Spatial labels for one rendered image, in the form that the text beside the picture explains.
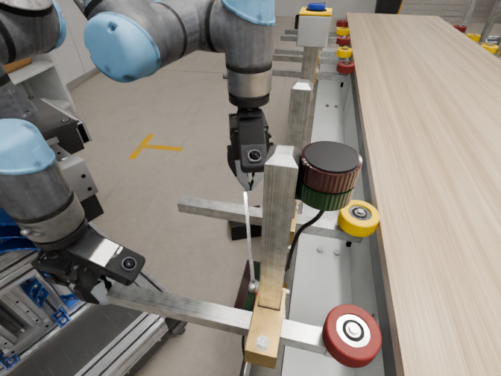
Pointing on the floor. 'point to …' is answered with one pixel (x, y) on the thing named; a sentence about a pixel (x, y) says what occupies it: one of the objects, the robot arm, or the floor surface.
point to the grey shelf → (43, 81)
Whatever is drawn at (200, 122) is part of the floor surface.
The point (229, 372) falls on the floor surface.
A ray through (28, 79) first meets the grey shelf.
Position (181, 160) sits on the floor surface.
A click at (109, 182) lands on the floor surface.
